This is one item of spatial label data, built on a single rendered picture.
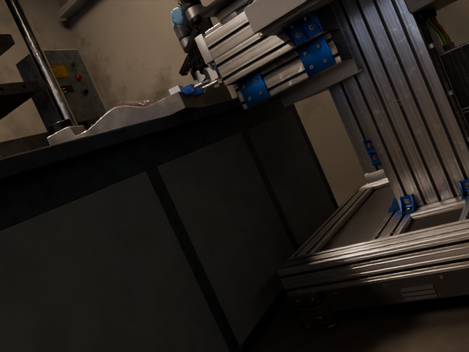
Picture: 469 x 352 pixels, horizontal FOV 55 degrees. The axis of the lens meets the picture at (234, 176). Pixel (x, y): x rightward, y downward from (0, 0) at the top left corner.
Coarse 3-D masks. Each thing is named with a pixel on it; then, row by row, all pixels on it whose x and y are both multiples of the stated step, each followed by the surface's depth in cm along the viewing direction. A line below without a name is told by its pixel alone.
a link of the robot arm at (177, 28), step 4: (172, 24) 217; (176, 28) 216; (180, 28) 215; (184, 28) 214; (176, 32) 217; (180, 32) 215; (184, 32) 215; (188, 32) 216; (180, 36) 216; (184, 36) 215; (180, 40) 217
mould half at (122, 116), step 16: (176, 96) 139; (192, 96) 152; (112, 112) 144; (128, 112) 143; (144, 112) 142; (160, 112) 141; (176, 112) 141; (80, 128) 153; (96, 128) 145; (112, 128) 144
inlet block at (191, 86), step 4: (208, 80) 144; (192, 84) 145; (200, 84) 145; (172, 88) 145; (176, 88) 144; (180, 88) 145; (184, 88) 144; (188, 88) 144; (192, 88) 144; (196, 88) 145; (172, 92) 145; (184, 92) 145; (188, 92) 144; (192, 92) 144; (196, 92) 148
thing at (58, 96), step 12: (12, 0) 209; (12, 12) 210; (24, 12) 212; (24, 24) 210; (24, 36) 210; (36, 48) 211; (36, 60) 211; (48, 72) 212; (48, 84) 212; (60, 96) 213; (60, 108) 212; (72, 120) 214
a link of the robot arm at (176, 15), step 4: (180, 4) 198; (176, 8) 197; (180, 8) 197; (172, 12) 198; (176, 12) 197; (180, 12) 197; (184, 12) 197; (172, 16) 199; (176, 16) 198; (180, 16) 197; (184, 16) 197; (172, 20) 199; (176, 20) 199; (180, 20) 198; (184, 20) 198; (176, 24) 200; (180, 24) 199; (184, 24) 201; (188, 24) 204
